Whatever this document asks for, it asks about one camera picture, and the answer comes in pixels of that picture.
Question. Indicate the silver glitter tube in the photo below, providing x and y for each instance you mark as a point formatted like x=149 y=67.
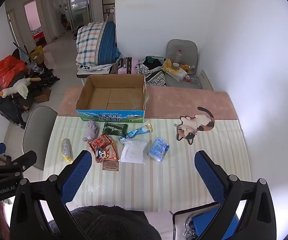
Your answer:
x=66 y=148

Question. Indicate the orange drink bottle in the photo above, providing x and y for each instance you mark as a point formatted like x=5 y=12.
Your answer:
x=187 y=67

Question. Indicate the grey plastic chair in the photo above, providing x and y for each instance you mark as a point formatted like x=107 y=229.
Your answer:
x=38 y=130

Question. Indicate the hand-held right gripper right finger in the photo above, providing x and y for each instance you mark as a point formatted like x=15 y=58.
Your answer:
x=209 y=175

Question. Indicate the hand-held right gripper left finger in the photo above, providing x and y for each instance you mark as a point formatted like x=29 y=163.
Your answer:
x=76 y=177

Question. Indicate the red cartoon snack packet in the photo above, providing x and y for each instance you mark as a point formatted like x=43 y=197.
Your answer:
x=109 y=153

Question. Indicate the clear plastic bottle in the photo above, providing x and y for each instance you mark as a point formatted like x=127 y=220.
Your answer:
x=178 y=56

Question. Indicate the white board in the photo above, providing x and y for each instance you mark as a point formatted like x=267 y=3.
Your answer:
x=205 y=80

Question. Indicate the black folded stroller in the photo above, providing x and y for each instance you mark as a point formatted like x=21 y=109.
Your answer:
x=6 y=107

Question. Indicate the yellow plastic bag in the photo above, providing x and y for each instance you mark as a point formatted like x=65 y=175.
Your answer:
x=169 y=68

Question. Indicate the red square packet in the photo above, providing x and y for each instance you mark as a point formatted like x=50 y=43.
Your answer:
x=101 y=141

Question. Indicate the white tissue packet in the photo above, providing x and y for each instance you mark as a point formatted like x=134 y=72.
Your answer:
x=180 y=75

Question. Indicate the orange plastic bag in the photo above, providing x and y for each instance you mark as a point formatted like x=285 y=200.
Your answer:
x=6 y=70

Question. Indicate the white bench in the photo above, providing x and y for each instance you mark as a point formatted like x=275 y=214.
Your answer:
x=84 y=75

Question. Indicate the pink table mat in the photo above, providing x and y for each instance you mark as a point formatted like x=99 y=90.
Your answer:
x=184 y=102

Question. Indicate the dark fleece clothing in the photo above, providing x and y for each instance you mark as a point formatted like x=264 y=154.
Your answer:
x=109 y=222

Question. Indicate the striped table mat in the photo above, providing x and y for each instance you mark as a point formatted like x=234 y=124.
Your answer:
x=159 y=180

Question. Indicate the green packet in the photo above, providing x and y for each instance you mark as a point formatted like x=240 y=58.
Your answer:
x=114 y=129

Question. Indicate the purple plush toy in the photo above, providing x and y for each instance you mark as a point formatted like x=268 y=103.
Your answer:
x=91 y=130

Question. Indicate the grey cushioned chair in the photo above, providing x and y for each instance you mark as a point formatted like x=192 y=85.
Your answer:
x=181 y=45

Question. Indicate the brown mat label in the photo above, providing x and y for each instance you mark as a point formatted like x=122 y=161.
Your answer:
x=110 y=165

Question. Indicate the blue tissue packet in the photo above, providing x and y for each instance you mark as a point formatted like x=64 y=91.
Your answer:
x=159 y=148

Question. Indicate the patterned bag of clothes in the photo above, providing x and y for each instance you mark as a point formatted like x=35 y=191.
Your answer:
x=154 y=76

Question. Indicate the yellow paper bag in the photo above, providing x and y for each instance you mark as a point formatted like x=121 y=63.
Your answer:
x=36 y=53

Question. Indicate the silver metal object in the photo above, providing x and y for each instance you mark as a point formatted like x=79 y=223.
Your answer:
x=190 y=227

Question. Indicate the long blue white packet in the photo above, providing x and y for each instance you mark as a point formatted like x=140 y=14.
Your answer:
x=136 y=131

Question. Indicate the plaid blue quilt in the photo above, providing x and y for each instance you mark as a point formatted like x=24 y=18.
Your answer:
x=94 y=42

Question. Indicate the folded white sheet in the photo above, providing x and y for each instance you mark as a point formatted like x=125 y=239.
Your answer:
x=94 y=67

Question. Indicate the cardboard box with blue print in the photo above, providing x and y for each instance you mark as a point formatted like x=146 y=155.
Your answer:
x=96 y=97

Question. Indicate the white goose plush toy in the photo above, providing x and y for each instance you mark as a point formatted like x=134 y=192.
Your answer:
x=19 y=88

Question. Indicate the white powder bag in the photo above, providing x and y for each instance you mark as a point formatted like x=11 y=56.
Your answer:
x=134 y=151

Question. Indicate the small brown cardboard box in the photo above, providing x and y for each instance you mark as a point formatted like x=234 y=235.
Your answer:
x=43 y=95

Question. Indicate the pink suitcase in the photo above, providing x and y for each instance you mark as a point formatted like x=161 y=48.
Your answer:
x=129 y=66

